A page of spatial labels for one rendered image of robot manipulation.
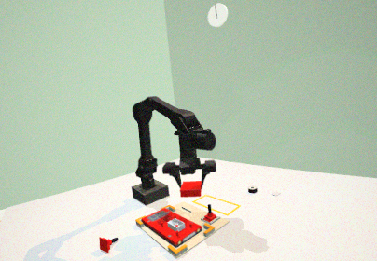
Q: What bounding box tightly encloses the small black toy tyre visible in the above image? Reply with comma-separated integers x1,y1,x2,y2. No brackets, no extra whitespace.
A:
248,186,258,193

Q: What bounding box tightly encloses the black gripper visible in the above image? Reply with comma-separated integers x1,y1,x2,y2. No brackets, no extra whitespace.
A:
162,148,216,189

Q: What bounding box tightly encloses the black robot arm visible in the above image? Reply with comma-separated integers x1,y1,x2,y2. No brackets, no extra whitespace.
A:
132,96,216,191

